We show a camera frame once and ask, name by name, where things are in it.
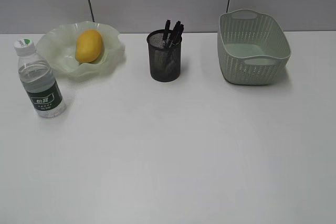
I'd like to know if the yellow mango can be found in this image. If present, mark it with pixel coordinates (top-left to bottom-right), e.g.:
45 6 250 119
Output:
75 29 103 63

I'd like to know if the black marker pen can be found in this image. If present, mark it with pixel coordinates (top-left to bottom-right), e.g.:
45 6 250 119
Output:
162 19 171 49
166 21 181 48
169 24 184 50

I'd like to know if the black marker pen front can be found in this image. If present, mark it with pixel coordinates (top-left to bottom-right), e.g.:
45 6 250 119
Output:
162 19 171 49

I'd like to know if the black mesh pen holder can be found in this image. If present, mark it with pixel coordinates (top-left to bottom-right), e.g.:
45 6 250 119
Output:
146 29 182 82

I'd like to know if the light green woven basket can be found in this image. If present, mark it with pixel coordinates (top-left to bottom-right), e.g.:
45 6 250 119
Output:
217 9 291 86

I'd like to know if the frosted green wavy plate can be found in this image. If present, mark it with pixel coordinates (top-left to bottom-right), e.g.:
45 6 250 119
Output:
36 21 125 79

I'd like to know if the clear water bottle green label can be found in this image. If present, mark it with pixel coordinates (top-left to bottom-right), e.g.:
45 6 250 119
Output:
14 38 66 118

